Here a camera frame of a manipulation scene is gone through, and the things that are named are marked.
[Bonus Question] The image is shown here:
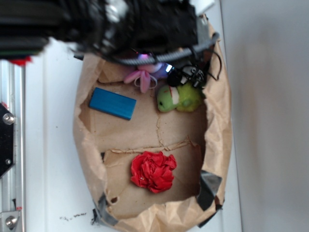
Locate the thin black wire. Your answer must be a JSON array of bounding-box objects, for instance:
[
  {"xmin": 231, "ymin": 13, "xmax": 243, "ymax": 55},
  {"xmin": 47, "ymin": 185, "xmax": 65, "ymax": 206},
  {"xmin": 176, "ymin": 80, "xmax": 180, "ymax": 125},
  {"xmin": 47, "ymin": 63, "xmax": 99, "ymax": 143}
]
[{"xmin": 205, "ymin": 48, "xmax": 223, "ymax": 82}]

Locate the pink plush bunny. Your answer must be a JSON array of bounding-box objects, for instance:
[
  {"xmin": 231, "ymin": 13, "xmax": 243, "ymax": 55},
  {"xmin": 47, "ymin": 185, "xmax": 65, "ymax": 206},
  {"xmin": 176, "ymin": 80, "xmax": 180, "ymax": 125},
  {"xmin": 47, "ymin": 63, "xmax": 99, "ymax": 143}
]
[{"xmin": 124, "ymin": 63, "xmax": 168, "ymax": 93}]

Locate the green plush turtle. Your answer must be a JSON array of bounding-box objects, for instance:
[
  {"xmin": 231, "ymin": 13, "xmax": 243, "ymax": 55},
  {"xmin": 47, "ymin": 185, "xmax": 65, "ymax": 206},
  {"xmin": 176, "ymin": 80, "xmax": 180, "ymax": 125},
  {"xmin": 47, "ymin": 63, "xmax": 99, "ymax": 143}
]
[{"xmin": 156, "ymin": 83, "xmax": 204, "ymax": 113}]

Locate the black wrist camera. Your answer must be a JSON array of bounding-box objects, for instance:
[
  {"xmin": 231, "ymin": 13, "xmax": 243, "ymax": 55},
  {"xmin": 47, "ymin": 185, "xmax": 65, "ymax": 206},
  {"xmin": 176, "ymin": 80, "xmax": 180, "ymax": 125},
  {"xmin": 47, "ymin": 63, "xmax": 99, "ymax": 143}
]
[{"xmin": 167, "ymin": 65, "xmax": 206, "ymax": 88}]

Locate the brown paper bag tray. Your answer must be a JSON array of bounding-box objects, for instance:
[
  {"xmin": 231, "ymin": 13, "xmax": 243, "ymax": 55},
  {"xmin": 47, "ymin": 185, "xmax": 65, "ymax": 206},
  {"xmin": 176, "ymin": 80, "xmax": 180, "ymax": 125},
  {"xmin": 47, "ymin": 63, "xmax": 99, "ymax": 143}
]
[{"xmin": 73, "ymin": 43, "xmax": 232, "ymax": 232}]

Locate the aluminium extrusion rail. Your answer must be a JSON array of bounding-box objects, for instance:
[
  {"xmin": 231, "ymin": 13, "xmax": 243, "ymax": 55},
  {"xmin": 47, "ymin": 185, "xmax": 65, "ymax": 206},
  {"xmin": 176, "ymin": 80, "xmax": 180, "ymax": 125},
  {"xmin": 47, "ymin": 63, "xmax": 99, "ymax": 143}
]
[{"xmin": 0, "ymin": 60, "xmax": 25, "ymax": 232}]

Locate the blue foam block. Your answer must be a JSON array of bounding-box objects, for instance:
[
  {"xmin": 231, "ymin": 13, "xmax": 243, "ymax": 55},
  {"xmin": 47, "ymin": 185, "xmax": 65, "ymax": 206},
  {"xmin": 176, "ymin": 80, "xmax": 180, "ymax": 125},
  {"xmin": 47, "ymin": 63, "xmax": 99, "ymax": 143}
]
[{"xmin": 89, "ymin": 87, "xmax": 137, "ymax": 120}]

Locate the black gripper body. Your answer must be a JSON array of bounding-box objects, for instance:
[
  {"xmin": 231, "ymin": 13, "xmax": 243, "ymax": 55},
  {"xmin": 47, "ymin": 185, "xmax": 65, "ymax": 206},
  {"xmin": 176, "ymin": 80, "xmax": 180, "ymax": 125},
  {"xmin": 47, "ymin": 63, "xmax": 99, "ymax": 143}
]
[{"xmin": 127, "ymin": 0, "xmax": 198, "ymax": 53}]

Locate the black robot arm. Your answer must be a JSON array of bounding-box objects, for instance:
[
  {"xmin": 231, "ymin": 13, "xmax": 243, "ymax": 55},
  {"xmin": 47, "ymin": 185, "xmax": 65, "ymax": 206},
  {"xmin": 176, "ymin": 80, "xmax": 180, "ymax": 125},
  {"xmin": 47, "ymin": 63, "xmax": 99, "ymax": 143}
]
[{"xmin": 0, "ymin": 0, "xmax": 198, "ymax": 59}]

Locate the grey braided cable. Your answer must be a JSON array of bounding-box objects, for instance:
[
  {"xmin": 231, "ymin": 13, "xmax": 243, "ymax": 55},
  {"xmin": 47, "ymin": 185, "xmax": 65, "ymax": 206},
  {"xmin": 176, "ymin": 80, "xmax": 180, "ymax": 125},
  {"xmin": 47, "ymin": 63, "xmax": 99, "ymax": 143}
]
[{"xmin": 113, "ymin": 32, "xmax": 221, "ymax": 66}]

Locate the red crumpled paper flower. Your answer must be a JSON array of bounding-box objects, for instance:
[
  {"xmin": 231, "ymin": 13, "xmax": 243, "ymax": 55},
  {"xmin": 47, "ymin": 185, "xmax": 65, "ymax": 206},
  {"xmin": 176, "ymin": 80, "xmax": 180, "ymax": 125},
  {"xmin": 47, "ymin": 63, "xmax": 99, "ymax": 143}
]
[{"xmin": 131, "ymin": 151, "xmax": 177, "ymax": 193}]

